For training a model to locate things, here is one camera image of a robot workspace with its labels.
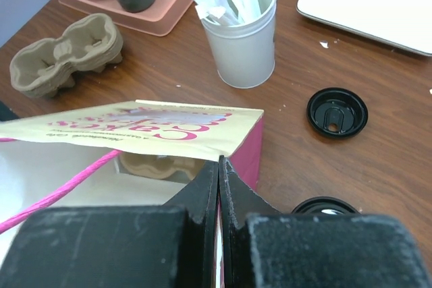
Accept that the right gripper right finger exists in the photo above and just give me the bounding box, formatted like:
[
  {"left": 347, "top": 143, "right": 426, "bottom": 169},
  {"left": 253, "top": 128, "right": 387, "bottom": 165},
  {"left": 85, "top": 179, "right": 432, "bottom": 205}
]
[{"left": 219, "top": 157, "right": 431, "bottom": 287}]

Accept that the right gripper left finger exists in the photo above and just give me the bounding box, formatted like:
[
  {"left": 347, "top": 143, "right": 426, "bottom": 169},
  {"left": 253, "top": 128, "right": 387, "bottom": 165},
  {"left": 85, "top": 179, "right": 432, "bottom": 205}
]
[{"left": 1, "top": 161, "right": 218, "bottom": 287}]

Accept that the black coffee cup lid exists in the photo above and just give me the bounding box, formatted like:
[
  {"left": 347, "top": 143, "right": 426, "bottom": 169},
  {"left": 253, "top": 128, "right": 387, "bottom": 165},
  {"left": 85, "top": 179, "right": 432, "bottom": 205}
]
[{"left": 292, "top": 196, "right": 359, "bottom": 215}]

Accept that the cardboard cup carrier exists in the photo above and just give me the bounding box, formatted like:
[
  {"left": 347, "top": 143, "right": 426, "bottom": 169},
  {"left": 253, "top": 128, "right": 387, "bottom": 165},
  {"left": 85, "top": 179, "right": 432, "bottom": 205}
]
[
  {"left": 9, "top": 13, "right": 124, "bottom": 98},
  {"left": 119, "top": 152, "right": 206, "bottom": 183}
]

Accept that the pink paper gift bag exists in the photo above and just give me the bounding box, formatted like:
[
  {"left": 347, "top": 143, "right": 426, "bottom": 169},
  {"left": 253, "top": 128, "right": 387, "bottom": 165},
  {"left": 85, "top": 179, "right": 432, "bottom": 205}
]
[{"left": 0, "top": 99, "right": 265, "bottom": 235}]

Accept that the white cylindrical holder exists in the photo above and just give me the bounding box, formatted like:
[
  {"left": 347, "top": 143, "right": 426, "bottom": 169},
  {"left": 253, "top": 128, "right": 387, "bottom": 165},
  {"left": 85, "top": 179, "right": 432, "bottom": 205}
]
[{"left": 201, "top": 0, "right": 277, "bottom": 89}]

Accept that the pink plastic tray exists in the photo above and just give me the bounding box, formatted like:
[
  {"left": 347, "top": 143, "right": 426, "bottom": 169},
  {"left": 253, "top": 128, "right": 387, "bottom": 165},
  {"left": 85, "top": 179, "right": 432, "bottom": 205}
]
[{"left": 58, "top": 0, "right": 192, "bottom": 36}]

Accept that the white rectangular plate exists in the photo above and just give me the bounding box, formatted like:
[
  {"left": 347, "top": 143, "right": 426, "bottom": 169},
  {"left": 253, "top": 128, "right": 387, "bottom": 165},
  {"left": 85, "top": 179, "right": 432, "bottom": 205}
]
[{"left": 297, "top": 0, "right": 431, "bottom": 56}]

